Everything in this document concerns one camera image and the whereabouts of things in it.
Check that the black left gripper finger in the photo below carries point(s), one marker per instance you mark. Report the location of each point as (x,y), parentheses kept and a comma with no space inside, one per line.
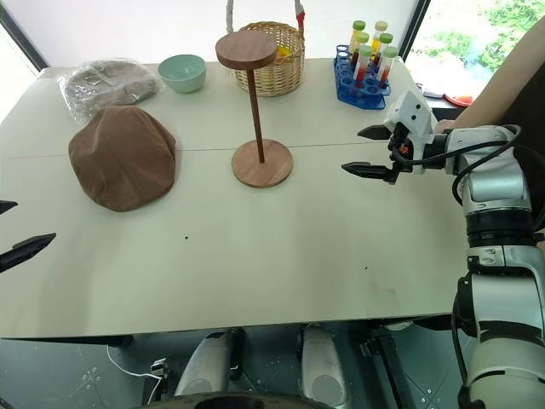
(30,245)
(7,206)

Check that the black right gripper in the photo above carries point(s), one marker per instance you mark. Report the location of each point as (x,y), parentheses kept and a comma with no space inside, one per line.
(401,149)

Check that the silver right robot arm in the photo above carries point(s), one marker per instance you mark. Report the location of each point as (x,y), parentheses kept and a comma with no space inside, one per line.
(498,183)

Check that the wooden hat stand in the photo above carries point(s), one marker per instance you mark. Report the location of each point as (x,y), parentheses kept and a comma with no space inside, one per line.
(263,167)

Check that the brown cap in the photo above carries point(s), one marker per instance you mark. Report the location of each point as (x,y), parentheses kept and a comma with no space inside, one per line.
(123,157)

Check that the bare hand of person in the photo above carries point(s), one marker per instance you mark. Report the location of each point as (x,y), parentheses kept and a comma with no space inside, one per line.
(445,126)

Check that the blue test tube rack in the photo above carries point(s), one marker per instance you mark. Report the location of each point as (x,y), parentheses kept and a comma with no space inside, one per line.
(347,91)

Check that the white flat object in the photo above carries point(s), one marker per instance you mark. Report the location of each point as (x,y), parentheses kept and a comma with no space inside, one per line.
(431,91)

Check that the test tube with green cap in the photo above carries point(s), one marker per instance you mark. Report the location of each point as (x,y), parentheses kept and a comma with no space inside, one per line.
(388,64)
(365,64)
(361,42)
(386,42)
(357,36)

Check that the red flat object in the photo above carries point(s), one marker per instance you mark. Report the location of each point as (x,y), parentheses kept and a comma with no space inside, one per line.
(457,99)

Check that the test tube with cream cap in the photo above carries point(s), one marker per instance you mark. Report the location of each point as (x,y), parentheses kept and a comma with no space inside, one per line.
(379,36)

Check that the yellow object in basket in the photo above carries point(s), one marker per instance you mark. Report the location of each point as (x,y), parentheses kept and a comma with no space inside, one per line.
(283,51)

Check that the clear bag with grey cloth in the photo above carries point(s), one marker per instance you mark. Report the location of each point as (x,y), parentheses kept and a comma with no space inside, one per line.
(106,85)

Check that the mint green bowl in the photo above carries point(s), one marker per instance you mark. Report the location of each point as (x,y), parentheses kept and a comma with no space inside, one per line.
(182,74)

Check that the silver rounded robot leg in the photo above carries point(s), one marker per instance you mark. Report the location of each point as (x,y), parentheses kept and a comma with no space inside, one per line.
(200,370)
(321,370)

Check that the dark rounded robot rim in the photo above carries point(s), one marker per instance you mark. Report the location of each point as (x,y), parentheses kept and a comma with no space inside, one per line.
(238,402)

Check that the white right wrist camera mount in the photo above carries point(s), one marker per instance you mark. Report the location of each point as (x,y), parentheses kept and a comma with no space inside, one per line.
(411,111)

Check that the black window frame bar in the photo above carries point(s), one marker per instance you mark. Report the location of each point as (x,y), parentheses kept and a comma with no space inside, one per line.
(415,32)
(23,40)

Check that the black table frame leg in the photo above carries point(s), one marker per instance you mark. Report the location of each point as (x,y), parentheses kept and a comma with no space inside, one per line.
(385,362)

